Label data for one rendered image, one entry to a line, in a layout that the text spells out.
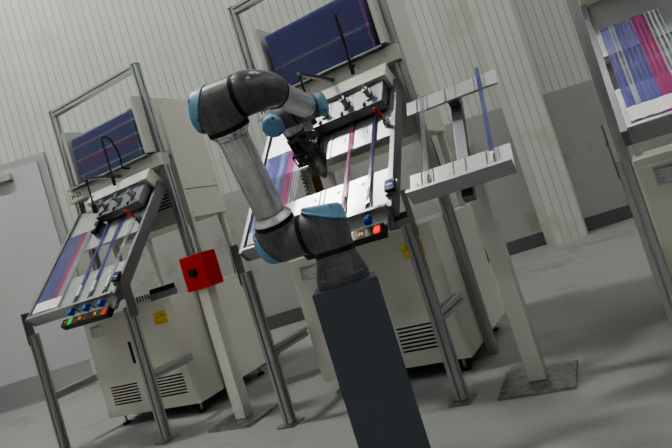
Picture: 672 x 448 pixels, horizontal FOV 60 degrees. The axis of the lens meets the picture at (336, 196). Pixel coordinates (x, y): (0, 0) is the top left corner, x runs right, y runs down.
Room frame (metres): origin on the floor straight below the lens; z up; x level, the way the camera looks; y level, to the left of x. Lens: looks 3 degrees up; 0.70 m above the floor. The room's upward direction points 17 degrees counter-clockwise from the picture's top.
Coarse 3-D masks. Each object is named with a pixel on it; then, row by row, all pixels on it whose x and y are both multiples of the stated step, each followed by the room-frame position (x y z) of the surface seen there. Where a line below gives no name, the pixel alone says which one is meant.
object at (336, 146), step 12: (360, 120) 2.45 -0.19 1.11; (372, 120) 2.40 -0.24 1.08; (336, 132) 2.49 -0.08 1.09; (348, 132) 2.45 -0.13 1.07; (360, 132) 2.40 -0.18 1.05; (384, 132) 2.31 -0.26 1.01; (276, 144) 2.71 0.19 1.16; (324, 144) 2.49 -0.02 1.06; (336, 144) 2.44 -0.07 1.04; (360, 144) 2.35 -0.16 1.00; (336, 156) 2.40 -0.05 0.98
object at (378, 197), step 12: (360, 180) 2.22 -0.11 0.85; (372, 180) 2.18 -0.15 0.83; (384, 180) 2.14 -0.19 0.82; (324, 192) 2.30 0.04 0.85; (336, 192) 2.26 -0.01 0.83; (348, 192) 2.22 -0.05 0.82; (360, 192) 2.18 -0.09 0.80; (372, 192) 2.14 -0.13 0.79; (384, 192) 2.11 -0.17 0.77; (300, 204) 2.34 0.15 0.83; (312, 204) 2.29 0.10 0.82; (348, 204) 2.18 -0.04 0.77; (360, 204) 2.14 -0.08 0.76; (372, 204) 2.10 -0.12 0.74
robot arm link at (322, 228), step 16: (304, 208) 1.60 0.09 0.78; (320, 208) 1.57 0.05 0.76; (336, 208) 1.59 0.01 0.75; (304, 224) 1.59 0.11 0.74; (320, 224) 1.57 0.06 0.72; (336, 224) 1.58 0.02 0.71; (304, 240) 1.59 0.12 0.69; (320, 240) 1.58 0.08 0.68; (336, 240) 1.57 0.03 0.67; (352, 240) 1.61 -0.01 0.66
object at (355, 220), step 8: (368, 208) 2.07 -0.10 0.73; (376, 208) 2.05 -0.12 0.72; (384, 208) 2.05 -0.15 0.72; (352, 216) 2.10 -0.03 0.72; (360, 216) 2.09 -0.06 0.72; (376, 216) 2.09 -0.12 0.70; (384, 216) 2.08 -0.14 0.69; (352, 224) 2.13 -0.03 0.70; (360, 224) 2.13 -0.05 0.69; (248, 248) 2.32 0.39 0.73; (248, 256) 2.36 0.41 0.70; (256, 256) 2.36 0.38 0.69
